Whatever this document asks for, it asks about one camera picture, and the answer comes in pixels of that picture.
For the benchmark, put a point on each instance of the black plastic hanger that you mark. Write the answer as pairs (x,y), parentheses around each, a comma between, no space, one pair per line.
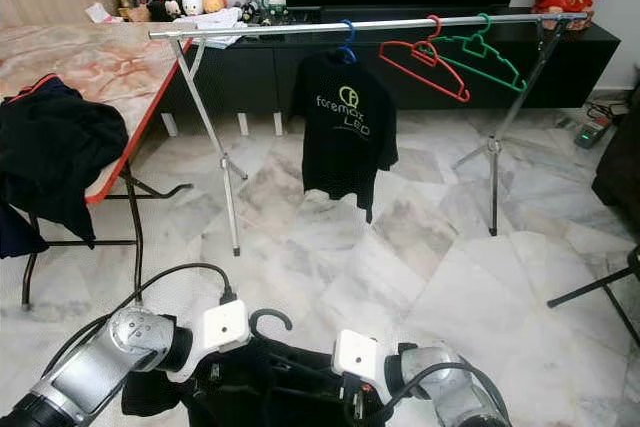
(270,311)

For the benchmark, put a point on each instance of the red plastic hanger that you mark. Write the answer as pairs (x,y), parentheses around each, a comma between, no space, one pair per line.
(426,47)

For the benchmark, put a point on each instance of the blue plastic hanger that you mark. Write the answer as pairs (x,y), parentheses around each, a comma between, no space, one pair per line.
(347,49)

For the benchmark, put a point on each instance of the green plastic hanger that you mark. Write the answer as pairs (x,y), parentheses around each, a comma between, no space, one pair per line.
(478,42)

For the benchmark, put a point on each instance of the navy polo shirt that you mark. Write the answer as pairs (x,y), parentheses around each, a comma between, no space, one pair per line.
(20,237)

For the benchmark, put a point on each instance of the black printed T-shirt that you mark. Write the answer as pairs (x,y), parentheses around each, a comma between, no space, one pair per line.
(345,147)

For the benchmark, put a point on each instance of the black tripod leg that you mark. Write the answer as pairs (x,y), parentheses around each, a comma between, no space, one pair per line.
(590,289)

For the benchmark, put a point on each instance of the black television console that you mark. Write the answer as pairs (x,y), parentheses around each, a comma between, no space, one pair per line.
(260,77)

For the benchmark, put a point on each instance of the white paper stack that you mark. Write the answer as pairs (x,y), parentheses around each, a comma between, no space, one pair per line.
(218,27)

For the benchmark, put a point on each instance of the metal clothes rack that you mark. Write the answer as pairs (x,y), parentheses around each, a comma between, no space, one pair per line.
(280,29)

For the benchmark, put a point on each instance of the marble folding table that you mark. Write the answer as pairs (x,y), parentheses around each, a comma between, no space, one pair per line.
(70,57)

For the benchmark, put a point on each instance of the grey power strip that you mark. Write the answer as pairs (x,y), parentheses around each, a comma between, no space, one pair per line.
(590,133)

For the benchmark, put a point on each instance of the dark sofa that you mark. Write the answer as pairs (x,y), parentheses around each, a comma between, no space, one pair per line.
(618,157)

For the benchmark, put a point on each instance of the orange red plush toy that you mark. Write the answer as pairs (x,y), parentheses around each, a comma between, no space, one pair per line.
(215,3)

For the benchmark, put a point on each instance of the white blue plush toy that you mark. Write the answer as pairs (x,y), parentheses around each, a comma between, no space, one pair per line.
(192,4)

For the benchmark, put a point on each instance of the black red plush toy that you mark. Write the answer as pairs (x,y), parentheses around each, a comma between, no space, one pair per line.
(171,6)
(153,7)

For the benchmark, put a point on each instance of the red lidded jar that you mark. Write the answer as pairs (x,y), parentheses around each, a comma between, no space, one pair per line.
(131,4)

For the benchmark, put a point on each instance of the pink tissue box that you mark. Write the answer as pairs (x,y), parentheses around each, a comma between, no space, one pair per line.
(100,13)

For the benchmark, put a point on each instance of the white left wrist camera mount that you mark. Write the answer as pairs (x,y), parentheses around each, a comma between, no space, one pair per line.
(218,332)

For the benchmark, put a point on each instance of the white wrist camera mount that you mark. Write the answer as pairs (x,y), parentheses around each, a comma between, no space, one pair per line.
(218,332)
(363,357)

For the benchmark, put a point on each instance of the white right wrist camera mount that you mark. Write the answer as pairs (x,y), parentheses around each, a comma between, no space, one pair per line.
(363,357)

